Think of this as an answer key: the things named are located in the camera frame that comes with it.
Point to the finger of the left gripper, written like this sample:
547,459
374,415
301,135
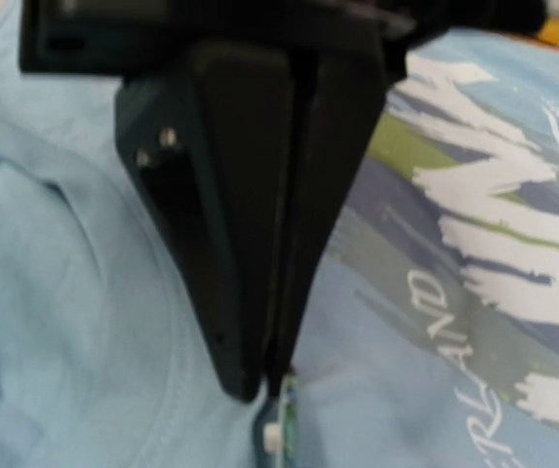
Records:
206,142
337,102

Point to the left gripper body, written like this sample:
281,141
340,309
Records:
131,38

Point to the light blue printed t-shirt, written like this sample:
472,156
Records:
431,335

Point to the silver round brooch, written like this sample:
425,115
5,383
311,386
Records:
280,437

